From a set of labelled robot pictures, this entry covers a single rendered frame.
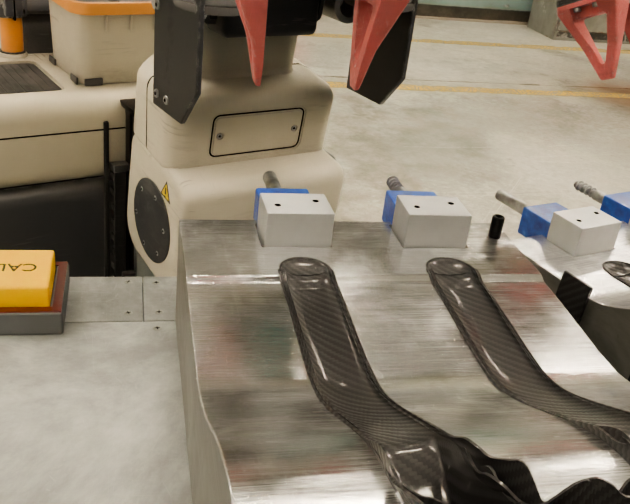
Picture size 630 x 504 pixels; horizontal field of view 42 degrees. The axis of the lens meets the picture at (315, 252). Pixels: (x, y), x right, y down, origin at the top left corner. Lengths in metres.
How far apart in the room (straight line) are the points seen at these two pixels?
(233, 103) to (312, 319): 0.45
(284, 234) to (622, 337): 0.27
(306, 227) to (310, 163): 0.41
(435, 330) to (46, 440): 0.26
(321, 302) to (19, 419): 0.21
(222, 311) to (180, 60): 0.36
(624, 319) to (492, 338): 0.15
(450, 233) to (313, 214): 0.11
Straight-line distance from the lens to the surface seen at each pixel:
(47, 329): 0.65
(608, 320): 0.67
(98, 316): 0.67
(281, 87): 0.97
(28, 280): 0.65
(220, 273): 0.55
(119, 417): 0.57
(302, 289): 0.55
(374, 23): 0.55
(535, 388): 0.51
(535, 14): 6.63
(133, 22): 1.19
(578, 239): 0.74
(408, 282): 0.57
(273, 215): 0.58
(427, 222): 0.61
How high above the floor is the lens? 1.16
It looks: 27 degrees down
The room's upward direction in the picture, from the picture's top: 7 degrees clockwise
